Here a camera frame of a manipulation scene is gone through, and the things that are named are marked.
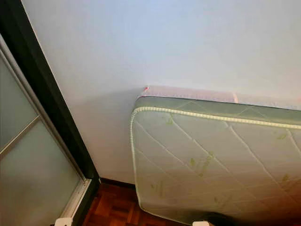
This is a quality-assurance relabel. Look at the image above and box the frosted glass sliding door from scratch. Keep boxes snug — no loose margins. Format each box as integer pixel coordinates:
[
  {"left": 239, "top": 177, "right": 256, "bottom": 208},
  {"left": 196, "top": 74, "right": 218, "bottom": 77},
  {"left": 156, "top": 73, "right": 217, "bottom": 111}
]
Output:
[{"left": 0, "top": 35, "right": 92, "bottom": 226}]

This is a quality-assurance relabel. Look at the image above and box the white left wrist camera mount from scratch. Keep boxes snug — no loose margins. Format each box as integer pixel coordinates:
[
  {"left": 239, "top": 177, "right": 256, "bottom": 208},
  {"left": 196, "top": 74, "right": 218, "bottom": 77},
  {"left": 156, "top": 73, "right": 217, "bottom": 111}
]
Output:
[{"left": 54, "top": 218, "right": 73, "bottom": 226}]

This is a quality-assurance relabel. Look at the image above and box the dark skirting board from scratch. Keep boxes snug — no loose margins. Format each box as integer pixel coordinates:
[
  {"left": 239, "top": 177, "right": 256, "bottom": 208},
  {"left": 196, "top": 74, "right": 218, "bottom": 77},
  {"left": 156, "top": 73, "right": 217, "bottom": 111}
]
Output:
[{"left": 99, "top": 178, "right": 135, "bottom": 190}]

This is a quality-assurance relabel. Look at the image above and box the black door frame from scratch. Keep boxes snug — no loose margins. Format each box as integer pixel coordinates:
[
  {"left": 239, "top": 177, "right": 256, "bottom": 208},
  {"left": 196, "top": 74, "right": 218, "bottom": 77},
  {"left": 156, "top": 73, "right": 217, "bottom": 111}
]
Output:
[{"left": 0, "top": 0, "right": 100, "bottom": 222}]

